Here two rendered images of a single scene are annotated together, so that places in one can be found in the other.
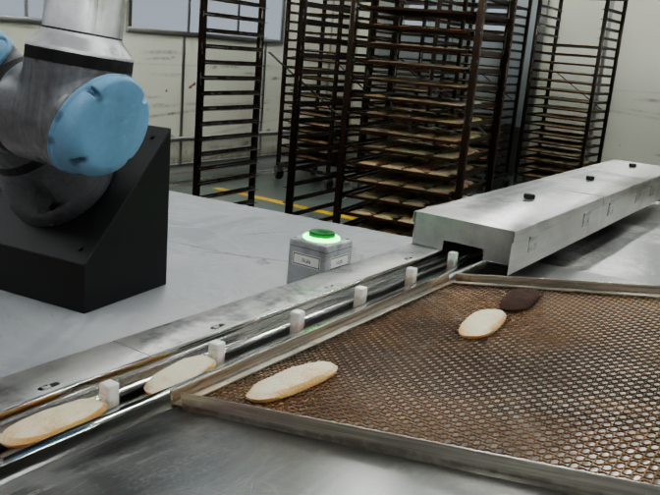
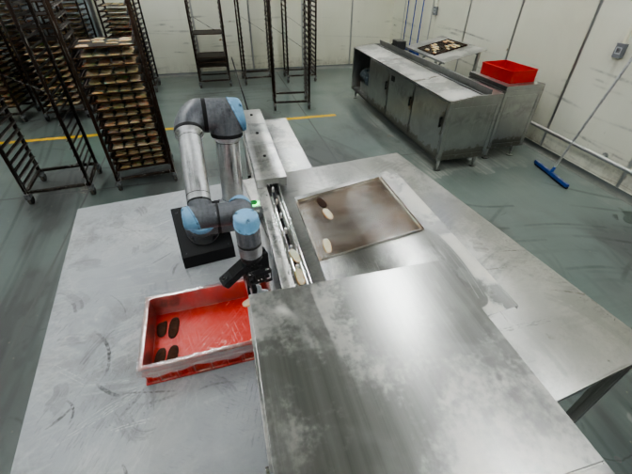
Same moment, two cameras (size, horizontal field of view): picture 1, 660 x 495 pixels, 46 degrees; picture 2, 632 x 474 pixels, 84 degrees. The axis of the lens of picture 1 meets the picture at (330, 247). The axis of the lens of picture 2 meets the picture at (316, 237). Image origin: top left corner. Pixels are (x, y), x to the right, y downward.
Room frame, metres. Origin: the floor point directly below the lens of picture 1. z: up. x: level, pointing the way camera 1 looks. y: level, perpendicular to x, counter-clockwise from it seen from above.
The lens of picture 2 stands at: (-0.19, 0.97, 1.93)
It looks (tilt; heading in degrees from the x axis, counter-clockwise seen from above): 38 degrees down; 312
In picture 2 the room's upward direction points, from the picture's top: straight up
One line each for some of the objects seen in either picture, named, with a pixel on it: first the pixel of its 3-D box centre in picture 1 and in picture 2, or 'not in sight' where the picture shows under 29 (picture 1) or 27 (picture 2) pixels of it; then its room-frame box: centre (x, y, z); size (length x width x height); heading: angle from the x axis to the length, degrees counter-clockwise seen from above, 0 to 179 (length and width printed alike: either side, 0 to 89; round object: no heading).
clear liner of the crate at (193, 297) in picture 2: not in sight; (213, 323); (0.63, 0.62, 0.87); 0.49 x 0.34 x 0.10; 58
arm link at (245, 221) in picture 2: not in sight; (246, 229); (0.53, 0.49, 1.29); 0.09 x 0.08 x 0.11; 151
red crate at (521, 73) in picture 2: not in sight; (507, 71); (1.11, -3.78, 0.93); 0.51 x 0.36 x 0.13; 151
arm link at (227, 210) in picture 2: not in sight; (236, 213); (0.63, 0.45, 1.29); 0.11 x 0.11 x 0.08; 61
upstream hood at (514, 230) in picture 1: (577, 196); (259, 141); (1.76, -0.55, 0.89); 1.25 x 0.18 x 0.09; 147
